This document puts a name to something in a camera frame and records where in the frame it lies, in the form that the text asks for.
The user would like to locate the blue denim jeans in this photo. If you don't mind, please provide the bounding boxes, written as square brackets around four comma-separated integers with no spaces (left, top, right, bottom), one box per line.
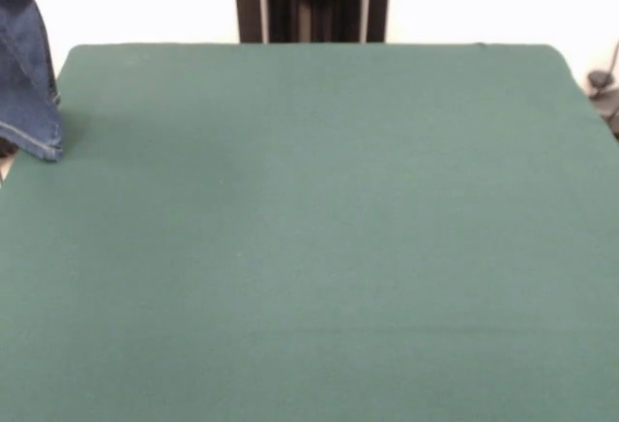
[0,0,66,163]

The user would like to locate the dark green table cloth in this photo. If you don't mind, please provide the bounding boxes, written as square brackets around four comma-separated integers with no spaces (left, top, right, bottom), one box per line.
[0,43,619,422]

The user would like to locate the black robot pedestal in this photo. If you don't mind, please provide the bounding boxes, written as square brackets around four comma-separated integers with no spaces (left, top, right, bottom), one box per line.
[224,0,400,45]

